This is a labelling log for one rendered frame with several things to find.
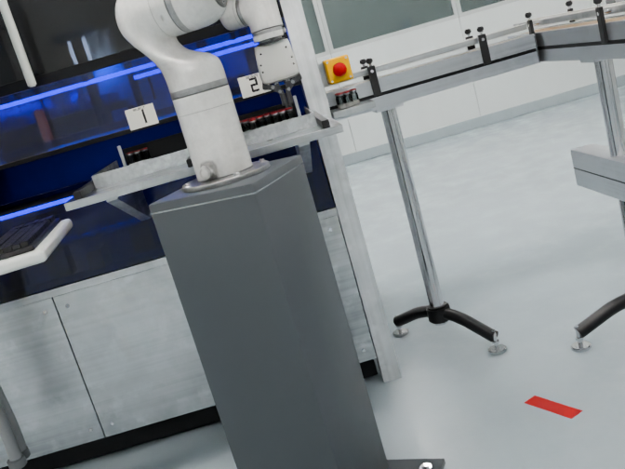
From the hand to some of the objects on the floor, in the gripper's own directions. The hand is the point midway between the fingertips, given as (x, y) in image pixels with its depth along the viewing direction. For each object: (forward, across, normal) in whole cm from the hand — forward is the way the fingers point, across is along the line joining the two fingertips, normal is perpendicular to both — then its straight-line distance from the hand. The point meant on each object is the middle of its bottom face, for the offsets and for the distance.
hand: (286, 100), depth 191 cm
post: (+96, +9, +26) cm, 100 cm away
